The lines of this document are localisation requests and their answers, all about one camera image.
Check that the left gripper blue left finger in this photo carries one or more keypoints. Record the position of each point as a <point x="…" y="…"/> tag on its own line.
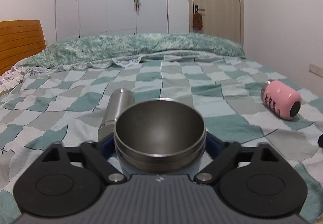
<point x="96" y="155"/>

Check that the stainless steel tall cup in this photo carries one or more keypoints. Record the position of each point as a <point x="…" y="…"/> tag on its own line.
<point x="119" y="100"/>

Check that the brown plush on handle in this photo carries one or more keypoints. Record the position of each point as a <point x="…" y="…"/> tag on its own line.
<point x="197" y="22"/>

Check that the green floral duvet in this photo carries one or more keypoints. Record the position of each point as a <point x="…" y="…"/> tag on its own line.
<point x="102" y="51"/>

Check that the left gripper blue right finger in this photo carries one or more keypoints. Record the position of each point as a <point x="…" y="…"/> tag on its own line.
<point x="223" y="156"/>

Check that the wooden headboard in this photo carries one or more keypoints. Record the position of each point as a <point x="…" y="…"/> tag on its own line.
<point x="19" y="39"/>

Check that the wall power socket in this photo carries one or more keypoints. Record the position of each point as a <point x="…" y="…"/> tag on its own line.
<point x="316" y="70"/>

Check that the pink cup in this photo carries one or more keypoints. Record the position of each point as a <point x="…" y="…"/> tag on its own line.
<point x="283" y="100"/>

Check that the checkered green bed sheet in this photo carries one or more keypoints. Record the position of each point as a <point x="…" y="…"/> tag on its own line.
<point x="68" y="106"/>

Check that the purple floral pillow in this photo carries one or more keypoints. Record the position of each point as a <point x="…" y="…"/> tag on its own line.
<point x="10" y="79"/>

